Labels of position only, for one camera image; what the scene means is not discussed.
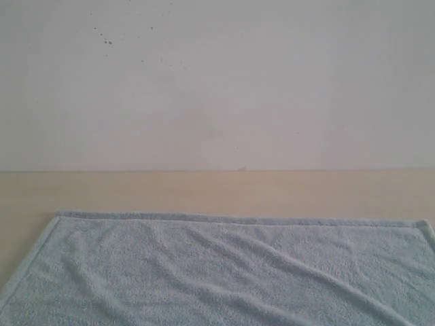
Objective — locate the light blue fleece towel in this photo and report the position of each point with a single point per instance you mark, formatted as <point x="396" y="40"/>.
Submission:
<point x="188" y="269"/>

